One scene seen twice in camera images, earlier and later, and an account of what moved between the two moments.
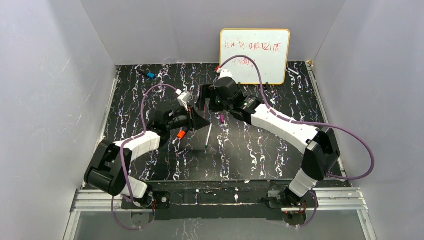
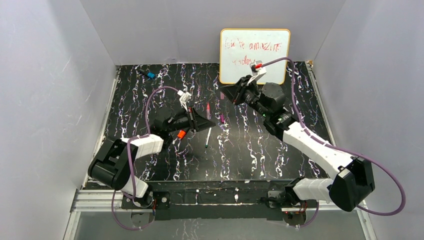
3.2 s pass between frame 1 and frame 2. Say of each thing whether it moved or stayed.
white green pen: stayed
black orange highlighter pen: stayed
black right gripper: moved
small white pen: stayed
